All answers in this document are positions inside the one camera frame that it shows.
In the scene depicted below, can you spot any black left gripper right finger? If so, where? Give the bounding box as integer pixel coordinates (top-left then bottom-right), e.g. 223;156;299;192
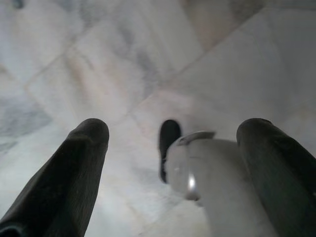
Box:
236;118;316;237

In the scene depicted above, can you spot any silver robot leg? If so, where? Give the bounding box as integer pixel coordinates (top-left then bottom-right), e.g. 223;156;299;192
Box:
163;131;279;237

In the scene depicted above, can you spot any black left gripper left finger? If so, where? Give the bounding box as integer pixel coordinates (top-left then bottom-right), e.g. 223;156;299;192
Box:
0;118;110;237

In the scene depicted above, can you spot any black robot foot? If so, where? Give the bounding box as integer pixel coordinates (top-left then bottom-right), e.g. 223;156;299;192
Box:
159;119;183;184

